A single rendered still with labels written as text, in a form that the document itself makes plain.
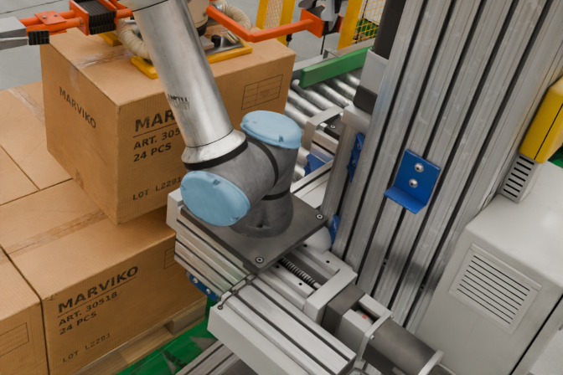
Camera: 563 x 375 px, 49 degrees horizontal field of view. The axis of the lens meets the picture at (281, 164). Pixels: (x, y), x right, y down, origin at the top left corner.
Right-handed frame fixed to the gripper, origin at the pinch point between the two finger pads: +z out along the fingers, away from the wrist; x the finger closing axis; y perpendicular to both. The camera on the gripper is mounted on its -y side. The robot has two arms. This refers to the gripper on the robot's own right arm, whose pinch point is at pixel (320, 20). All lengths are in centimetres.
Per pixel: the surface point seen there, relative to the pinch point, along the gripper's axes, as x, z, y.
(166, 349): -4, 119, 44
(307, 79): -50, 61, -58
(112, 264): -6, 65, 63
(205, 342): 2, 119, 31
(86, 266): -9, 64, 69
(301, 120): -33, 67, -39
